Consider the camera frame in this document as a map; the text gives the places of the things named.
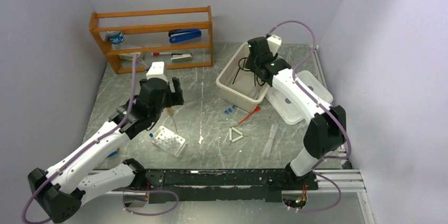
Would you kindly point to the black wire tripod stand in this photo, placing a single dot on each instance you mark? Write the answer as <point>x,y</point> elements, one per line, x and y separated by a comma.
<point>241,67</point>

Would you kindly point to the blue white tape roll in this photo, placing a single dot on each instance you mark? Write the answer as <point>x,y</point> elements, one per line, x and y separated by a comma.
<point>114,37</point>

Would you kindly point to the red plastic spatula spoon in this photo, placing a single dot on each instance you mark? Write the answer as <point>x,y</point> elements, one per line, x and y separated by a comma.
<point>250,114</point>

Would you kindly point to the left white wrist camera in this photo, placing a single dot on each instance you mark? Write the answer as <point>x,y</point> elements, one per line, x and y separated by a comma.
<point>156,70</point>

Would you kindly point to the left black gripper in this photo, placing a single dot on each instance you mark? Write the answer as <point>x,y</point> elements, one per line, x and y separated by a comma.
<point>174,98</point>

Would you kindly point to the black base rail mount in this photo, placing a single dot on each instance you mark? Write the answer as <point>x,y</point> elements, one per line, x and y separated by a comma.
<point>221,184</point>

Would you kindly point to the white clay triangle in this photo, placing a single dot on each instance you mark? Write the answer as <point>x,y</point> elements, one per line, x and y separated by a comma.
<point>235,135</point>

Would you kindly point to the beige whiteboard eraser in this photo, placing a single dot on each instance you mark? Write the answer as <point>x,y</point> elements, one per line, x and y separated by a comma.
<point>180,57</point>

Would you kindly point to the orange wooden shelf rack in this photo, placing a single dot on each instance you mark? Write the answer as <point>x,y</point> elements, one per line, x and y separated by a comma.
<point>147,31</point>

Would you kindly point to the yellow blue small block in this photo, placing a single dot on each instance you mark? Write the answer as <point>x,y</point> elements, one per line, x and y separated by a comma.
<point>112,154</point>

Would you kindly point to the blue capped small tubes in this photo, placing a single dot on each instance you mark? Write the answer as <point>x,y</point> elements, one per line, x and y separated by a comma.
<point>231,109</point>

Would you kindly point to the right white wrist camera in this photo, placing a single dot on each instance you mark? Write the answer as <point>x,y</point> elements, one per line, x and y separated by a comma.
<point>274,43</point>

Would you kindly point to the blue stapler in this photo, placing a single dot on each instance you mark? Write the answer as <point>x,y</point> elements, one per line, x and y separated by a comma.
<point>181,35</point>

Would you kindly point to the red capped marker pen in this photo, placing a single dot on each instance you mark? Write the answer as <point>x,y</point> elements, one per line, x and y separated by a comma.
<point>161,53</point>

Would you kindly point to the beige plastic bin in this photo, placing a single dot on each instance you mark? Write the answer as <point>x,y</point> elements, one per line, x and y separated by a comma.
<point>237,86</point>

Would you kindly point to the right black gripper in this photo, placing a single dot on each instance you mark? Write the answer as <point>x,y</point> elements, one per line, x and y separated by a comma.
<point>249,64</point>

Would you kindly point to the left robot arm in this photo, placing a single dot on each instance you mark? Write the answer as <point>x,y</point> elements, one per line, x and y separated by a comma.
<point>63,188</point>

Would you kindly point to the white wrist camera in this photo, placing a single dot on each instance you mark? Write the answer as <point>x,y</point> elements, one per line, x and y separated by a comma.
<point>274,43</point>
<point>156,70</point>

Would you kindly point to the small white cardboard box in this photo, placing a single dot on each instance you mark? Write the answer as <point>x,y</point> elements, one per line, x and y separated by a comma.
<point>130,56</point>

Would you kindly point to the clear plastic pipettes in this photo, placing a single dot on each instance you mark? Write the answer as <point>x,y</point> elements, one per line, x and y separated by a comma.
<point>273,130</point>

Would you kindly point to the white plastic bin lid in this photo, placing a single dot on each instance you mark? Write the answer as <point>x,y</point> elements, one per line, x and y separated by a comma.
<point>290,114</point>

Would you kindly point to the white test tube rack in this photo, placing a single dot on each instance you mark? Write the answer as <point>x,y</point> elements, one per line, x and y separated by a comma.
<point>168,141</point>

